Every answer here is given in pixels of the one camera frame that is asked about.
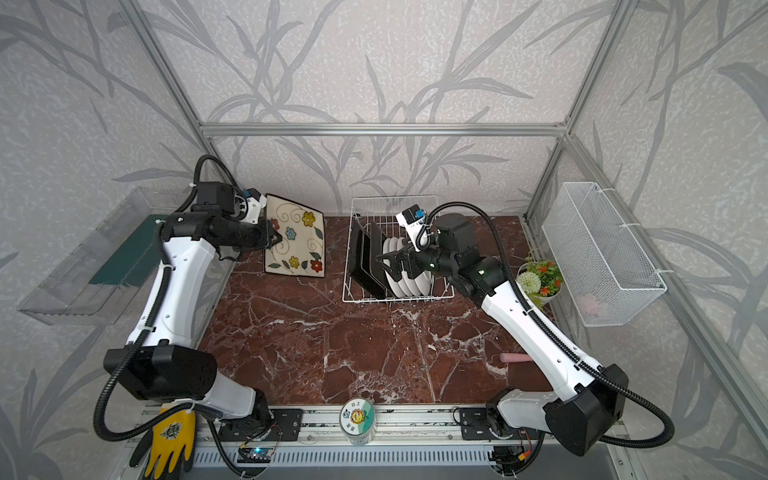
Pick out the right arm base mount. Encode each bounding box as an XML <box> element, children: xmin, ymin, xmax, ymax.
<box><xmin>452</xmin><ymin>407</ymin><xmax>513</xmax><ymax>441</ymax></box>

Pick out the purple pink spoon toy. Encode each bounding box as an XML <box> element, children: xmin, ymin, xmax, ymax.
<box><xmin>499</xmin><ymin>353</ymin><xmax>532</xmax><ymax>364</ymax></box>

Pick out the black square plate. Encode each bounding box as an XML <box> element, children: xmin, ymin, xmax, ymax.
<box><xmin>369</xmin><ymin>222</ymin><xmax>389</xmax><ymax>300</ymax></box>
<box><xmin>349</xmin><ymin>218</ymin><xmax>382</xmax><ymax>299</ymax></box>

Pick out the floral square plate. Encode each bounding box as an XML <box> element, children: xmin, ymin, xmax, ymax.
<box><xmin>264</xmin><ymin>195</ymin><xmax>327</xmax><ymax>278</ymax></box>

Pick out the round green labelled can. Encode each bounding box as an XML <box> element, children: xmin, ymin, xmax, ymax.
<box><xmin>339</xmin><ymin>398</ymin><xmax>376</xmax><ymax>445</ymax></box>

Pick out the green mat in shelf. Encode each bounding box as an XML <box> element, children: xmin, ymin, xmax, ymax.
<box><xmin>88</xmin><ymin>215</ymin><xmax>165</xmax><ymax>287</ymax></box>

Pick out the white mesh wall basket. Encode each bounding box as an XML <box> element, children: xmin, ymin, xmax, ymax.
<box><xmin>542</xmin><ymin>182</ymin><xmax>667</xmax><ymax>327</ymax></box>

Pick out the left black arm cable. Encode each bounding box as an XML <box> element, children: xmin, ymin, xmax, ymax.
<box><xmin>92</xmin><ymin>154</ymin><xmax>247</xmax><ymax>443</ymax></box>

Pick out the green circuit board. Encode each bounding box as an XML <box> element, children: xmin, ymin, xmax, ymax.
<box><xmin>237</xmin><ymin>446</ymin><xmax>275</xmax><ymax>464</ymax></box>

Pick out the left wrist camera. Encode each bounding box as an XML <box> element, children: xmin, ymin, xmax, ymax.
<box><xmin>240</xmin><ymin>188</ymin><xmax>267</xmax><ymax>225</ymax></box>

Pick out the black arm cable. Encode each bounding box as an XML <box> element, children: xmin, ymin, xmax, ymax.
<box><xmin>419</xmin><ymin>201</ymin><xmax>676</xmax><ymax>448</ymax></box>
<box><xmin>92</xmin><ymin>154</ymin><xmax>247</xmax><ymax>443</ymax></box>

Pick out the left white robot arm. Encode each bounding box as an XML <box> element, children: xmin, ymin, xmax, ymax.
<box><xmin>96</xmin><ymin>182</ymin><xmax>281</xmax><ymax>423</ymax></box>

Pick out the pink item in basket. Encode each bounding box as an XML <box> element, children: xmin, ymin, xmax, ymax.
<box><xmin>576</xmin><ymin>294</ymin><xmax>605</xmax><ymax>318</ymax></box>

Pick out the white round plate rightmost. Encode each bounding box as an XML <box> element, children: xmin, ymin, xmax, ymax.
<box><xmin>415</xmin><ymin>270</ymin><xmax>434</xmax><ymax>296</ymax></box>

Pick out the white wire dish rack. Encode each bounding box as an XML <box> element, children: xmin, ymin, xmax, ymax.
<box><xmin>342</xmin><ymin>194</ymin><xmax>454</xmax><ymax>304</ymax></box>

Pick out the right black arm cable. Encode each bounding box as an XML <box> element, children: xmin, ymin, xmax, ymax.
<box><xmin>419</xmin><ymin>201</ymin><xmax>676</xmax><ymax>448</ymax></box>

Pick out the white round plate leftmost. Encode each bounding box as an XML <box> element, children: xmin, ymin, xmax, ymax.
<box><xmin>381</xmin><ymin>238</ymin><xmax>405</xmax><ymax>299</ymax></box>

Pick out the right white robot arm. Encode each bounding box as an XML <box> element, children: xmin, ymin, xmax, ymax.
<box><xmin>377</xmin><ymin>206</ymin><xmax>624</xmax><ymax>456</ymax></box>

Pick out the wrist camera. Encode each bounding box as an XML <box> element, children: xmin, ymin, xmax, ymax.
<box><xmin>240</xmin><ymin>188</ymin><xmax>267</xmax><ymax>225</ymax></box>
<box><xmin>396</xmin><ymin>204</ymin><xmax>429</xmax><ymax>251</ymax></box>

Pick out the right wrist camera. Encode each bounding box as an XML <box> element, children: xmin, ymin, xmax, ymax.
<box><xmin>396</xmin><ymin>204</ymin><xmax>429</xmax><ymax>251</ymax></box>

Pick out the clear plastic wall shelf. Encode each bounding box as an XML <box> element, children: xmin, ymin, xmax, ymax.
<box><xmin>17</xmin><ymin>186</ymin><xmax>196</xmax><ymax>327</ymax></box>

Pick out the white round plate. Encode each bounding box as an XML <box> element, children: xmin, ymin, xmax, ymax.
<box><xmin>390</xmin><ymin>237</ymin><xmax>414</xmax><ymax>298</ymax></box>
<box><xmin>415</xmin><ymin>270</ymin><xmax>434</xmax><ymax>296</ymax></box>
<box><xmin>381</xmin><ymin>238</ymin><xmax>405</xmax><ymax>299</ymax></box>
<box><xmin>402</xmin><ymin>270</ymin><xmax>422</xmax><ymax>297</ymax></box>

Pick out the yellow black work glove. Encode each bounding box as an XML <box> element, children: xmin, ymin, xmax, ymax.
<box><xmin>128</xmin><ymin>410</ymin><xmax>197</xmax><ymax>479</ymax></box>

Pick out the aluminium frame rail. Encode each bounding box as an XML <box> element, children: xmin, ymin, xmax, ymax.
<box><xmin>118</xmin><ymin>1</ymin><xmax>767</xmax><ymax>446</ymax></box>

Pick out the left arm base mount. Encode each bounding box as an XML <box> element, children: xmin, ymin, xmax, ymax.
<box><xmin>217</xmin><ymin>408</ymin><xmax>303</xmax><ymax>443</ymax></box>

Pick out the white ribbed flower pot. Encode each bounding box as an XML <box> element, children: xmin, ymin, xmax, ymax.
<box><xmin>516</xmin><ymin>251</ymin><xmax>565</xmax><ymax>308</ymax></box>

